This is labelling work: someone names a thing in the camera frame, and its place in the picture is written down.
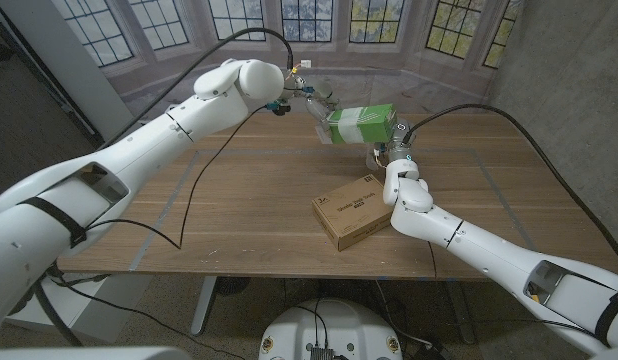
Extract grey table leg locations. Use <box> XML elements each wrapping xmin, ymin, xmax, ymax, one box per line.
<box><xmin>443</xmin><ymin>280</ymin><xmax>476</xmax><ymax>345</ymax></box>
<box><xmin>190</xmin><ymin>275</ymin><xmax>218</xmax><ymax>336</ymax></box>

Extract printed window backdrop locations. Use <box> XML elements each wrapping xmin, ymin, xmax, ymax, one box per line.
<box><xmin>51</xmin><ymin>0</ymin><xmax>523</xmax><ymax>121</ymax></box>

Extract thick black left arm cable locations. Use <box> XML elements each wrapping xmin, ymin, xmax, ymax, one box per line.
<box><xmin>96</xmin><ymin>26</ymin><xmax>296</xmax><ymax>151</ymax></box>

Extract white floor platform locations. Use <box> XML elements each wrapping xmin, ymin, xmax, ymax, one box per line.
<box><xmin>8</xmin><ymin>274</ymin><xmax>153</xmax><ymax>346</ymax></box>

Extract green straw box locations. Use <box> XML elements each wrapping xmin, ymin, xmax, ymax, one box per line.
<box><xmin>326</xmin><ymin>103</ymin><xmax>398</xmax><ymax>146</ymax></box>

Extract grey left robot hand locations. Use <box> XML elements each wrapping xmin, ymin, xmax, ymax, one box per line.
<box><xmin>288</xmin><ymin>74</ymin><xmax>345</xmax><ymax>146</ymax></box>

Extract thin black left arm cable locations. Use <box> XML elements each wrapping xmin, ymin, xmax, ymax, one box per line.
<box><xmin>86</xmin><ymin>104</ymin><xmax>268</xmax><ymax>251</ymax></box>

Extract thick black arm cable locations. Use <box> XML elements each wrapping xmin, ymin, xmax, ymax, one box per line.
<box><xmin>401</xmin><ymin>102</ymin><xmax>618</xmax><ymax>269</ymax></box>
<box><xmin>96</xmin><ymin>26</ymin><xmax>296</xmax><ymax>151</ymax></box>

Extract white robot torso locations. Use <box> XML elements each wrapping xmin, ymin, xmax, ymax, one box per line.
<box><xmin>258</xmin><ymin>298</ymin><xmax>404</xmax><ymax>360</ymax></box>

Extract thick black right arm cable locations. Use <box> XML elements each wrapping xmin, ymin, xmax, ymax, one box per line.
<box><xmin>401</xmin><ymin>102</ymin><xmax>618</xmax><ymax>269</ymax></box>

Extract brown cardboard box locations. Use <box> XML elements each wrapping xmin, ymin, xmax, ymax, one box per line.
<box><xmin>311</xmin><ymin>173</ymin><xmax>395</xmax><ymax>252</ymax></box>

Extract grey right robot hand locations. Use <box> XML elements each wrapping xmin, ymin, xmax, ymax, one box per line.
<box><xmin>366</xmin><ymin>117</ymin><xmax>415</xmax><ymax>171</ymax></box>

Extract black round fan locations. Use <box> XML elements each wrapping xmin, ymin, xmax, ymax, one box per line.
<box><xmin>214</xmin><ymin>276</ymin><xmax>253</xmax><ymax>297</ymax></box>

